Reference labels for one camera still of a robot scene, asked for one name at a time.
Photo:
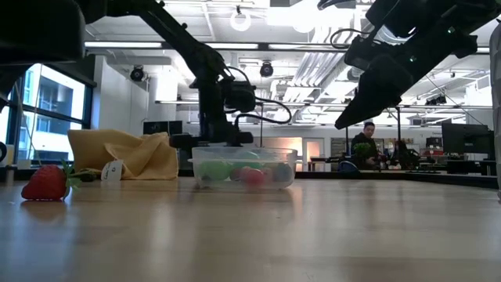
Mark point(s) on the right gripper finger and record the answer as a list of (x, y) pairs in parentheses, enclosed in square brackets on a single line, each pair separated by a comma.
[(385, 106), (368, 94)]

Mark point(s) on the red toy cherry tomato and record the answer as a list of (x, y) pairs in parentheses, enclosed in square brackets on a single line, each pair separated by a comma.
[(254, 177)]

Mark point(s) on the yellow cloth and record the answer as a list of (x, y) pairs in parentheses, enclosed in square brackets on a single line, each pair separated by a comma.
[(148, 156)]

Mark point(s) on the red toy strawberry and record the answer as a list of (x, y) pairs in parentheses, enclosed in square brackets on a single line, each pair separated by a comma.
[(45, 184)]

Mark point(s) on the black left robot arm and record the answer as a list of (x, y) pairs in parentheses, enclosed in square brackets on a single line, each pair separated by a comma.
[(184, 43)]

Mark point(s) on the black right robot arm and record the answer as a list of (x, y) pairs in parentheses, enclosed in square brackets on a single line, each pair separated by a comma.
[(430, 15)]

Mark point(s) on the clear plastic tupperware container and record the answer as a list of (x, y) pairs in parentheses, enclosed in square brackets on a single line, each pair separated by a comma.
[(274, 154)]

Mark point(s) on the black computer monitor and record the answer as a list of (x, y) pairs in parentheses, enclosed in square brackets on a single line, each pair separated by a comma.
[(467, 139), (156, 127)]

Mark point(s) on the seated person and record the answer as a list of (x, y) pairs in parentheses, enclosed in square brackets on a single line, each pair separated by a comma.
[(364, 145)]

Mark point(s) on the black ceiling spotlight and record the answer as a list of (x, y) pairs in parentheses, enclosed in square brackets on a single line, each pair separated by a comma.
[(266, 69), (137, 73)]

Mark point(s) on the black framed window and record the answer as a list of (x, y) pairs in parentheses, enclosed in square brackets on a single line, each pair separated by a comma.
[(55, 98)]

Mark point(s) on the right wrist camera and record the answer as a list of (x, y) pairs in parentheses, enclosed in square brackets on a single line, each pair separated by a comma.
[(360, 53)]

